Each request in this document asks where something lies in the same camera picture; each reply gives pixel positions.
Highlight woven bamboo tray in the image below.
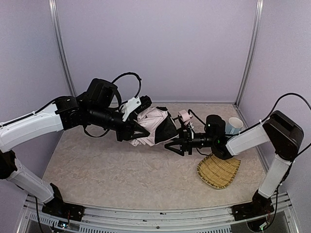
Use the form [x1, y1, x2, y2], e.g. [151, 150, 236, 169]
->
[196, 153, 241, 189]

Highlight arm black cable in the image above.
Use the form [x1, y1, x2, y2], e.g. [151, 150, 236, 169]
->
[263, 92, 311, 156]
[112, 71, 143, 98]

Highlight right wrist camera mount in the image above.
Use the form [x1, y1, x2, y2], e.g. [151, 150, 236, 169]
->
[180, 119, 195, 138]

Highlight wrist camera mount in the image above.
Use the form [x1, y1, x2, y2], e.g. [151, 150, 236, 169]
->
[120, 95, 152, 122]
[180, 119, 195, 138]

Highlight white and blue cup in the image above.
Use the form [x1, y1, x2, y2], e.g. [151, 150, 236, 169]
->
[225, 117, 243, 134]

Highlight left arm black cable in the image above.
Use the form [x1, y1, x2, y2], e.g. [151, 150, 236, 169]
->
[112, 71, 143, 98]

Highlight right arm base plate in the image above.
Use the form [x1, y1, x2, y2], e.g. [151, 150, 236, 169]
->
[232, 202, 274, 221]

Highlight right aluminium corner post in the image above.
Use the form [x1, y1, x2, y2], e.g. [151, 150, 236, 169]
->
[235, 0, 264, 108]

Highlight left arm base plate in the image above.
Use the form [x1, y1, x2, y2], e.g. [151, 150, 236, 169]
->
[42, 202, 85, 222]

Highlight aluminium corner post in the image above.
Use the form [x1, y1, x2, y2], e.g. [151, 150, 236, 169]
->
[235, 0, 264, 108]
[49, 0, 77, 97]

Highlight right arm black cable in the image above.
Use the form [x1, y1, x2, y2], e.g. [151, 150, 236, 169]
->
[263, 92, 311, 156]

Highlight aluminium front rail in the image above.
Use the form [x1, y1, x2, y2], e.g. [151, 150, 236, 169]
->
[18, 191, 298, 233]

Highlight pink and black folding umbrella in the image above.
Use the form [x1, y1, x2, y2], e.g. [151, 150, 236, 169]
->
[129, 107, 179, 147]

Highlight left aluminium corner post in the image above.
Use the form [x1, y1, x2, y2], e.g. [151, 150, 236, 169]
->
[49, 0, 77, 97]

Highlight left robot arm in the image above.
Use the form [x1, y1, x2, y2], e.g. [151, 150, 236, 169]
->
[0, 78, 152, 218]

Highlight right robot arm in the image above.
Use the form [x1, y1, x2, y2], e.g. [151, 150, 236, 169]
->
[165, 110, 304, 220]

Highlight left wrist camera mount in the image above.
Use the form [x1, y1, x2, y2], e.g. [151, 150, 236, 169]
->
[120, 95, 152, 122]

